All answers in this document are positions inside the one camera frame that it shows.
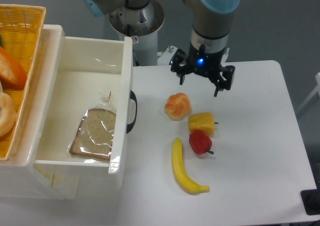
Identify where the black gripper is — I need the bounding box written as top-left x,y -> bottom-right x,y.
170,43 -> 236,97

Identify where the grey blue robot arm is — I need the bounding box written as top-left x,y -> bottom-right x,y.
83,0 -> 240,92

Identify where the white drawer cabinet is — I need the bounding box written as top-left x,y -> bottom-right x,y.
0,24 -> 79,200

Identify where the orange swirl bread roll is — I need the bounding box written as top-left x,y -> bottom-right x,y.
164,92 -> 192,121

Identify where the yellow toy corn piece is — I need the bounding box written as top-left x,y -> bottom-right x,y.
188,112 -> 217,137

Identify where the red toy bell pepper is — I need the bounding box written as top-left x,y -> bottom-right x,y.
188,130 -> 214,155

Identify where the yellow toy banana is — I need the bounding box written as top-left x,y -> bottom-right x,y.
171,137 -> 210,195

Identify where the bagged brown bread slice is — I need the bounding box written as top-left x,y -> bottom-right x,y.
68,91 -> 117,162

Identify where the black device at edge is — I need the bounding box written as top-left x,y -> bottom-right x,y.
300,189 -> 320,216

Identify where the yellow wicker basket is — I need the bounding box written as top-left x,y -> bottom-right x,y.
0,4 -> 46,161

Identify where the orange toy carrot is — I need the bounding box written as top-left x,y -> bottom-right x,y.
0,47 -> 27,90

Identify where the beige toy bagel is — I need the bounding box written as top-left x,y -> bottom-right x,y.
0,92 -> 17,137

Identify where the metal table bracket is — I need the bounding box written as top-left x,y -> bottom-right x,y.
157,45 -> 177,66

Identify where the white frame at right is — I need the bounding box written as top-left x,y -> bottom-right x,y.
295,72 -> 320,120

